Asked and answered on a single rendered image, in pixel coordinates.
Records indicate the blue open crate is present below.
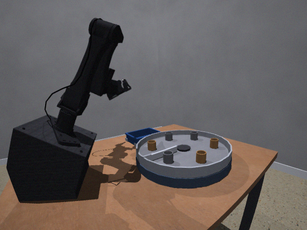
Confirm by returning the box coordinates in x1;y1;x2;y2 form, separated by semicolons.
126;127;161;145

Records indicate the grey metal bushing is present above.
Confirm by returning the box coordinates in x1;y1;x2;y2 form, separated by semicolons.
163;151;173;164
190;131;198;140
165;132;173;141

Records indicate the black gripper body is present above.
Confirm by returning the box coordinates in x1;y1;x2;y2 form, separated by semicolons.
107;80;128;98

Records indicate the bronze bushing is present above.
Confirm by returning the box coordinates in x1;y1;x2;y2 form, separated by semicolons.
210;138;218;149
196;150;206;164
147;140;156;151

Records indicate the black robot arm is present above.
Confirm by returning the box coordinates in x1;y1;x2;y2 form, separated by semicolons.
50;18;124;147

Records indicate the grey round turntable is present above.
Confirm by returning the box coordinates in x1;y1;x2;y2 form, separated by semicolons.
136;130;232;189

